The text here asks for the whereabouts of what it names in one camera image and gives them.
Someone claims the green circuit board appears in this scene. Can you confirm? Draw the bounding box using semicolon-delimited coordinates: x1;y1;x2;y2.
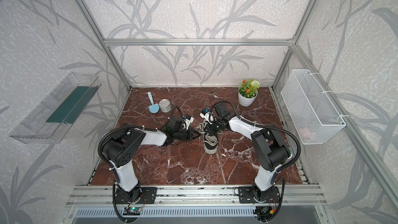
122;207;143;216

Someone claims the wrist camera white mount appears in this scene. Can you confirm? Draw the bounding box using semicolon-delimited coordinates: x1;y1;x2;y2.
182;115;194;130
200;108;215;124

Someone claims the clear plastic wall tray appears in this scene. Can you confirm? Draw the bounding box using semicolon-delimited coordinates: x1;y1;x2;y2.
9;72;102;144

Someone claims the light blue scoop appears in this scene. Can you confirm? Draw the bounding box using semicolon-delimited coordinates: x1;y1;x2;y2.
147;92;160;114

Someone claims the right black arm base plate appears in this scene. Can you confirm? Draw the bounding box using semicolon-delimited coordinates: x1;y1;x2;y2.
235;186;282;204

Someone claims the potted plant white pot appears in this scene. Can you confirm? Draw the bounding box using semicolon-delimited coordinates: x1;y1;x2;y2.
238;79;260;107

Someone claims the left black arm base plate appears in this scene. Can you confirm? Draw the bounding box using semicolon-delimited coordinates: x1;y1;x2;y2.
113;186;157;204

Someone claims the right controller board with wires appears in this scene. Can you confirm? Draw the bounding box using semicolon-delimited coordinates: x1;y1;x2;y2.
253;206;277;217

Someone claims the aluminium front rail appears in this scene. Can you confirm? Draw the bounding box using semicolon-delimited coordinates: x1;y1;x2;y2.
66;184;327;207

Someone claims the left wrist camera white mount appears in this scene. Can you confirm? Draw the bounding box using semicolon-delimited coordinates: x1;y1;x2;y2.
182;115;194;130

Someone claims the pink object in basket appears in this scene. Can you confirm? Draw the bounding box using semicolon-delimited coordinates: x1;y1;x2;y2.
298;128;315;140

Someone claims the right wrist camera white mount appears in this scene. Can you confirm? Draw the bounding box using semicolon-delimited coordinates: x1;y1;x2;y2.
200;108;215;124

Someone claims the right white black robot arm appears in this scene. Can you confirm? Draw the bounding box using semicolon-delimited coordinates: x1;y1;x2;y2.
200;100;302;196

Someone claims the silver tin can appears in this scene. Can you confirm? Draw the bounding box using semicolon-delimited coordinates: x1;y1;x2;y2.
159;99;172;113

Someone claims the white wire basket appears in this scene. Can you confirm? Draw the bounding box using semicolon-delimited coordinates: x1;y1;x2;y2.
281;69;346;145

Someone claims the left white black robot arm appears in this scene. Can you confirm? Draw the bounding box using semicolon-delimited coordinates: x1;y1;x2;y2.
97;115;200;194

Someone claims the white shoelace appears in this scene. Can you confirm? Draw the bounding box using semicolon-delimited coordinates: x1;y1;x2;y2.
199;120;223;141

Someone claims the black white canvas sneaker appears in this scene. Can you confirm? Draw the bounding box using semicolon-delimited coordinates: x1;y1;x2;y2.
201;134;218;155

